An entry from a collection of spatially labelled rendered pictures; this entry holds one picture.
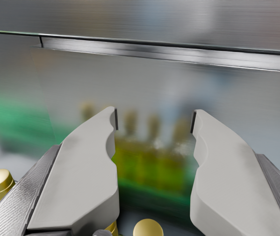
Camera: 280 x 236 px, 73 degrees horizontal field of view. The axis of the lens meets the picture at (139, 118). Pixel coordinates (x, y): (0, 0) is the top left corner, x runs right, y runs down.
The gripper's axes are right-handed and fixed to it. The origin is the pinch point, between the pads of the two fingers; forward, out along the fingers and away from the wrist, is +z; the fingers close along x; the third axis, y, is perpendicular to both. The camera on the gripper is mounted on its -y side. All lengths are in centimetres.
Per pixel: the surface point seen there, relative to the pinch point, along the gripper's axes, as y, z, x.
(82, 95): 6.7, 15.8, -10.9
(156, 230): 15.7, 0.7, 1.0
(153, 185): 22.7, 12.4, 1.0
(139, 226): 15.7, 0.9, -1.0
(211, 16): -4.7, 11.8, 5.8
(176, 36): -2.6, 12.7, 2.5
